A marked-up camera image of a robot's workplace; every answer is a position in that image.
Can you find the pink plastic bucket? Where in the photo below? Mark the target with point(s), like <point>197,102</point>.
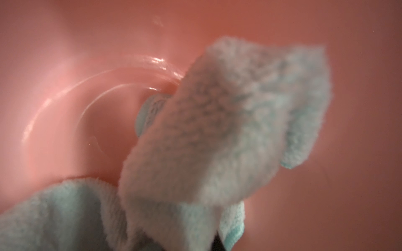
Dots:
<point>74,72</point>

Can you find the light teal cloth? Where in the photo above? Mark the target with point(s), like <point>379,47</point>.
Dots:
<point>242,110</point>

